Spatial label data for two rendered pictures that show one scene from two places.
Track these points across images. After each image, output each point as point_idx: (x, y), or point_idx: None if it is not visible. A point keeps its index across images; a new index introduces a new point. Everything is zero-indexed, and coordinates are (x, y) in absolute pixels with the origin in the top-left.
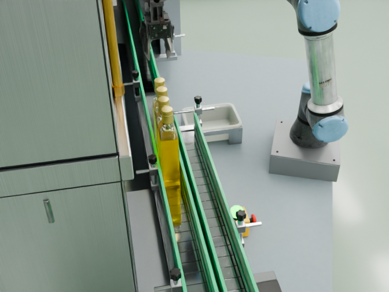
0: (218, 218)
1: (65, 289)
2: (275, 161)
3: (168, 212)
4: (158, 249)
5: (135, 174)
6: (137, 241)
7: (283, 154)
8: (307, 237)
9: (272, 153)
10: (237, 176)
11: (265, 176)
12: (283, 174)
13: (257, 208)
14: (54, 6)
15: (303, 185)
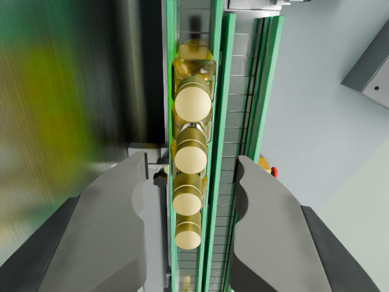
0: (231, 208)
1: None
2: (360, 93)
3: (172, 240)
4: (161, 228)
5: (150, 35)
6: (140, 216)
7: (380, 95)
8: (315, 186)
9: (366, 91)
10: (294, 79)
11: (331, 90)
12: (358, 93)
13: (290, 141)
14: None
15: (366, 116)
